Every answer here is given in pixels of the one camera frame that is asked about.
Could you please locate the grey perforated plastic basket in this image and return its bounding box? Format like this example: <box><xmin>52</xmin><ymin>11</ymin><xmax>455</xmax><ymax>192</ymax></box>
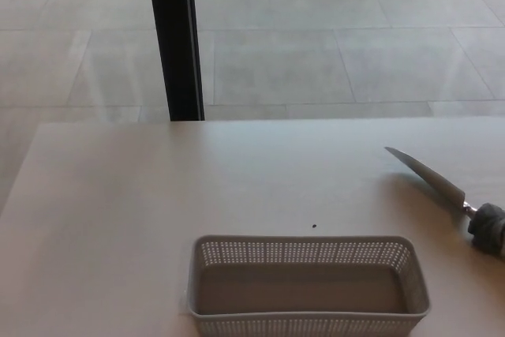
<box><xmin>185</xmin><ymin>234</ymin><xmax>432</xmax><ymax>337</ymax></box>

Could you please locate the black vertical frame post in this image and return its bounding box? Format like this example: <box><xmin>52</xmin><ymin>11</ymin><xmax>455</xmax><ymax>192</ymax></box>
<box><xmin>144</xmin><ymin>0</ymin><xmax>207</xmax><ymax>122</ymax></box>

